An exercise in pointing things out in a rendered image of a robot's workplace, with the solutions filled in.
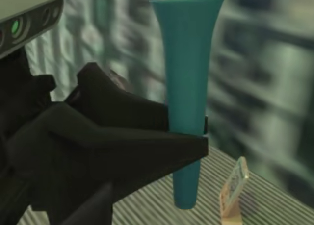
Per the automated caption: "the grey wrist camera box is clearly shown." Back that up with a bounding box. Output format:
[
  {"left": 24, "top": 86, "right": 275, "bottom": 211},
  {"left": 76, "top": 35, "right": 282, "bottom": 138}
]
[{"left": 0, "top": 0, "right": 65, "bottom": 59}]

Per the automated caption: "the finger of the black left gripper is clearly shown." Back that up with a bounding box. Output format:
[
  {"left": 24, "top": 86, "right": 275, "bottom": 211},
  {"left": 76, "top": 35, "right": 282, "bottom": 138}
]
[
  {"left": 64, "top": 62, "right": 170, "bottom": 134},
  {"left": 7, "top": 104, "right": 209, "bottom": 225}
]

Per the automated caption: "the teal cone-shaped handle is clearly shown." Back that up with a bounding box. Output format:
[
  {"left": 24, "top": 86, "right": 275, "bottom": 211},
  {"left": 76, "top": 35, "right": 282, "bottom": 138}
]
[{"left": 150, "top": 0, "right": 227, "bottom": 210}]

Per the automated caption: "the wooden phone stand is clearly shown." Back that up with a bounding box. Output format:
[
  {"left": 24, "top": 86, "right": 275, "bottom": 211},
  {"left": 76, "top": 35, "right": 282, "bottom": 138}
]
[{"left": 219, "top": 183, "right": 243, "bottom": 225}]

